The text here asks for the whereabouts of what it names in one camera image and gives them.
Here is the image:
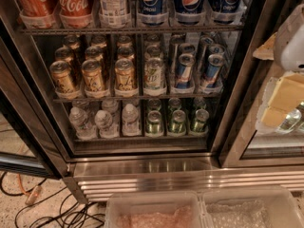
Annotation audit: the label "clear bin bubble wrap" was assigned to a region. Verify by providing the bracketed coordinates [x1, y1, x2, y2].
[199, 186, 304, 228]

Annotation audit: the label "clear bin pink contents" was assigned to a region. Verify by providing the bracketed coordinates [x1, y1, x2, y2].
[104, 191, 202, 228]

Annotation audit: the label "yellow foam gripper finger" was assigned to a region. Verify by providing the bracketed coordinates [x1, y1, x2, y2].
[261, 106, 287, 127]
[268, 73, 304, 112]

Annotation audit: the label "green can front left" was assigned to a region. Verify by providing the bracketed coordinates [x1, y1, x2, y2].
[145, 110, 163, 136]

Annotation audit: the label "water bottle middle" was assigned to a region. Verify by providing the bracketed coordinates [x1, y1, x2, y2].
[94, 110, 118, 139]

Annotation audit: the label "water bottle right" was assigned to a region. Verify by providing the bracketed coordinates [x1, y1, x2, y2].
[122, 104, 140, 136]

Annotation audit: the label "stainless steel drinks fridge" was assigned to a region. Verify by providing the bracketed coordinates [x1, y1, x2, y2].
[0, 0, 303, 203]

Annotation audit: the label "gold lacroix can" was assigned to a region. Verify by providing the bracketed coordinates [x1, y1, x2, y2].
[115, 58, 137, 91]
[82, 59, 105, 92]
[49, 61, 77, 93]

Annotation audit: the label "green can front middle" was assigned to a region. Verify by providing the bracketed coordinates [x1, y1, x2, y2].
[168, 110, 186, 134]

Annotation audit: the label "open glass fridge door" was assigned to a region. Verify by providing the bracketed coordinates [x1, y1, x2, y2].
[0, 59, 60, 179]

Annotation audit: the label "orange cable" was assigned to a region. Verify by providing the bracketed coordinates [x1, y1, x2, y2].
[17, 174, 43, 206]

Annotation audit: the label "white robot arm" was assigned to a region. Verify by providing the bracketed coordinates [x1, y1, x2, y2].
[258, 4, 304, 128]

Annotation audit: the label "red bull can left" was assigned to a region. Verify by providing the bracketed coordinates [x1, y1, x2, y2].
[175, 53, 196, 88]

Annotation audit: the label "green white 7up can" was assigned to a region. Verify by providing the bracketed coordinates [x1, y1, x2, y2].
[144, 58, 164, 89]

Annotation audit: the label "gold lacroix can front right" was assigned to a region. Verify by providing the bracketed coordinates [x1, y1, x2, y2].
[115, 58, 137, 91]

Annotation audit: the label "red bull can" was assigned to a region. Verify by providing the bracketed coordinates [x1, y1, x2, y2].
[201, 54, 224, 87]
[175, 53, 196, 88]

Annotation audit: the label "water bottle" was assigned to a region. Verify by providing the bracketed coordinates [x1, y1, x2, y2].
[122, 104, 140, 136]
[69, 106, 96, 140]
[94, 110, 118, 139]

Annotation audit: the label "green can front right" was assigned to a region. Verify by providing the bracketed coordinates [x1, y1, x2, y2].
[190, 109, 209, 133]

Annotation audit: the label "red bull can right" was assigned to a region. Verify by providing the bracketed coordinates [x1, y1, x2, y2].
[201, 54, 224, 87]

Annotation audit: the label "water bottle left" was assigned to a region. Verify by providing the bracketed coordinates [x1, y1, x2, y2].
[69, 106, 96, 140]

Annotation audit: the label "gold lacroix can front middle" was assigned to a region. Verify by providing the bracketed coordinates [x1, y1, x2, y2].
[82, 59, 105, 92]

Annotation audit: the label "gold lacroix can front left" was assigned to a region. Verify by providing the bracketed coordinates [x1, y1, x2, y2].
[49, 61, 77, 93]

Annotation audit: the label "red coca-cola can right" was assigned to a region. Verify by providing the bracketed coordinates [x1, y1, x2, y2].
[58, 0, 94, 29]

